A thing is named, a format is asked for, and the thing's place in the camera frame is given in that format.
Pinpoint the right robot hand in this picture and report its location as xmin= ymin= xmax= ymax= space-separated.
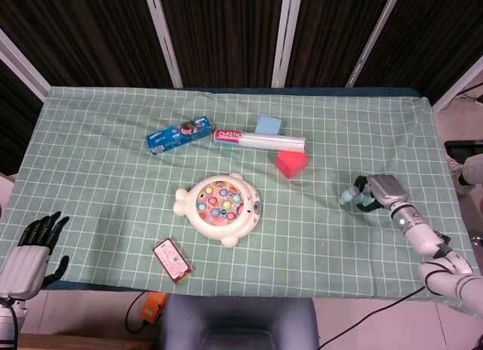
xmin=352 ymin=173 xmax=410 ymax=212

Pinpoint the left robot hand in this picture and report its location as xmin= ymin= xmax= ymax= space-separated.
xmin=0 ymin=211 xmax=70 ymax=300

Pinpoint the light blue toy hammer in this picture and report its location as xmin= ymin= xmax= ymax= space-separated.
xmin=339 ymin=187 xmax=366 ymax=206

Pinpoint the wooden board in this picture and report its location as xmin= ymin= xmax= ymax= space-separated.
xmin=14 ymin=333 xmax=158 ymax=350

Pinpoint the cream whack-a-mole toy game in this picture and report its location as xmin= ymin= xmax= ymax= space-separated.
xmin=173 ymin=172 xmax=263 ymax=248

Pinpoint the white sneaker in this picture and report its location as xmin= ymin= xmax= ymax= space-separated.
xmin=447 ymin=156 xmax=469 ymax=195

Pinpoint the light trouser leg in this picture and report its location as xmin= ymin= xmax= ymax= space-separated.
xmin=459 ymin=155 xmax=483 ymax=186

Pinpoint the red foam cube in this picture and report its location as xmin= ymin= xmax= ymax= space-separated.
xmin=274 ymin=150 xmax=309 ymax=180

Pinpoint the green checked tablecloth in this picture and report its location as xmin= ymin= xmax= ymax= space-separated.
xmin=0 ymin=86 xmax=482 ymax=299

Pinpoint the plastic wrap box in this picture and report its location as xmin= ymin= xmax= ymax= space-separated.
xmin=213 ymin=129 xmax=306 ymax=154

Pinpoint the orange device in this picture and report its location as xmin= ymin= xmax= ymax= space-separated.
xmin=138 ymin=292 xmax=169 ymax=324

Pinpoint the light blue foam block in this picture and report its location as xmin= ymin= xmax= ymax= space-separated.
xmin=254 ymin=115 xmax=283 ymax=136

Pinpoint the red brown card box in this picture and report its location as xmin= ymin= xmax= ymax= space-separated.
xmin=152 ymin=237 xmax=193 ymax=286

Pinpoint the blue cookie box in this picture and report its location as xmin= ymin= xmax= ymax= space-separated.
xmin=146 ymin=115 xmax=211 ymax=156

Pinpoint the grey padded chair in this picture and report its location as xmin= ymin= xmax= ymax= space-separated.
xmin=158 ymin=293 xmax=320 ymax=350

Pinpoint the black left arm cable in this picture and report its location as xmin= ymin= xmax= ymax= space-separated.
xmin=5 ymin=300 xmax=19 ymax=350

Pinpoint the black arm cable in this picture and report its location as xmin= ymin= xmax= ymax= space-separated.
xmin=5 ymin=300 xmax=19 ymax=350
xmin=318 ymin=261 xmax=446 ymax=350

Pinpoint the black cable of orange device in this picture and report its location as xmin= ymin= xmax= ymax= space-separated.
xmin=125 ymin=291 xmax=152 ymax=334

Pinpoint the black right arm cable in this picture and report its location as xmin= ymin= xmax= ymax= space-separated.
xmin=318 ymin=261 xmax=446 ymax=350

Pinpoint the white frame post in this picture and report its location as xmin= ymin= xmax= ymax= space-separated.
xmin=432 ymin=55 xmax=483 ymax=113
xmin=143 ymin=0 xmax=184 ymax=88
xmin=271 ymin=0 xmax=303 ymax=88
xmin=345 ymin=0 xmax=405 ymax=88
xmin=0 ymin=29 xmax=50 ymax=100

